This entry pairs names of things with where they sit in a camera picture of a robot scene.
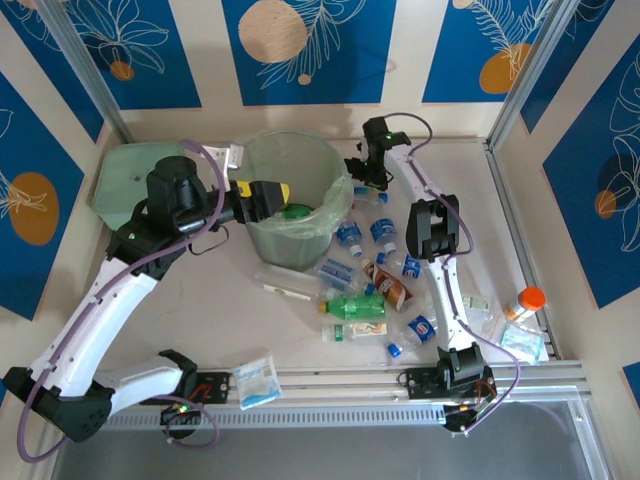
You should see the small water bottle blue label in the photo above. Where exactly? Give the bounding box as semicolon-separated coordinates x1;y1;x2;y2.
335;219;365;259
368;216;400;255

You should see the clear bottle green orange label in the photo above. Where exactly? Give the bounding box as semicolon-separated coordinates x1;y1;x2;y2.
320;322;389;344

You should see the brown chocolate drink bottle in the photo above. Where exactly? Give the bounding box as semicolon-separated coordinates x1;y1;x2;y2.
360;257;415;312

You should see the clear bottle blue white label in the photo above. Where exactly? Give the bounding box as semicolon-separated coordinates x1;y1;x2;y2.
314;257;377;297

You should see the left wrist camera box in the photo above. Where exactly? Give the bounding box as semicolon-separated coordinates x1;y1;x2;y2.
203;143;245;170

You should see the aluminium frame rail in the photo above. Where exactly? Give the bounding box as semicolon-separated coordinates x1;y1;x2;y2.
42;362;594;414

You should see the slotted grey cable duct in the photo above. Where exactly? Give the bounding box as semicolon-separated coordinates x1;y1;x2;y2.
62;407;586;432

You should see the clear bottle round blue logo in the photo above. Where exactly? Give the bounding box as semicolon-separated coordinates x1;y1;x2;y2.
387;313;439;359
375;252;427;282

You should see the clear plastic bag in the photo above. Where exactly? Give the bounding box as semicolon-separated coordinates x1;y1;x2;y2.
477;312;506;349

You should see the long clear bottle white label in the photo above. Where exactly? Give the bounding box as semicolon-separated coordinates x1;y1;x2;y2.
254;267;337;304

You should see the white blue sachet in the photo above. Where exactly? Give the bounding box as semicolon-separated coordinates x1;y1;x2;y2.
232;355;284;412

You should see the mesh wastebasket with plastic liner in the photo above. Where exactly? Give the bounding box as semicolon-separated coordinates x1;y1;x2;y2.
217;130;356;241

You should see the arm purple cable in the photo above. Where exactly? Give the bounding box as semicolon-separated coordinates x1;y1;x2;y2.
17;138;226;464
384;112;524;434

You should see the black controller board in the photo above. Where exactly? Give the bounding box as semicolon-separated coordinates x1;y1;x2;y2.
159;402;201;441
442;384;496;436

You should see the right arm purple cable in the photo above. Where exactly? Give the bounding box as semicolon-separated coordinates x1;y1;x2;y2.
384;112;524;434

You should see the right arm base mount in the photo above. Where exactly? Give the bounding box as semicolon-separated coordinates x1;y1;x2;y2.
397;349;499;401

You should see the green soda bottle yellow cap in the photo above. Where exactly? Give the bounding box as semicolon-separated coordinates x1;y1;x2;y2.
276;201;315;222
319;293;388;321

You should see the aluminium side rail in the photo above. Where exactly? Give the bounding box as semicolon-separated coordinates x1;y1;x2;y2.
484;142;561;361

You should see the grey wire mesh bin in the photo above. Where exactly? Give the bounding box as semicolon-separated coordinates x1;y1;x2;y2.
223;130;347;274

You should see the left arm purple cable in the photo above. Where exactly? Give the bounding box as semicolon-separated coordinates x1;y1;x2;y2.
17;138;226;464

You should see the clear bottle blue cap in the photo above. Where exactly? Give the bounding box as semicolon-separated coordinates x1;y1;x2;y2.
351;184;390;207

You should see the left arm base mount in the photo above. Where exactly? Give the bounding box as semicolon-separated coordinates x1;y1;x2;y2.
177;370;232;407

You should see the light blue packet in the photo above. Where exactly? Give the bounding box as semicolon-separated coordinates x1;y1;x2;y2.
499;323;545;365

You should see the aluminium frame post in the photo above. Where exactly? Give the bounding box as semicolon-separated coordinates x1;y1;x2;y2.
37;0;135;146
485;0;581;151

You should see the orange cap bottle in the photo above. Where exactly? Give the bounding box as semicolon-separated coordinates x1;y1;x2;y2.
503;286;548;322

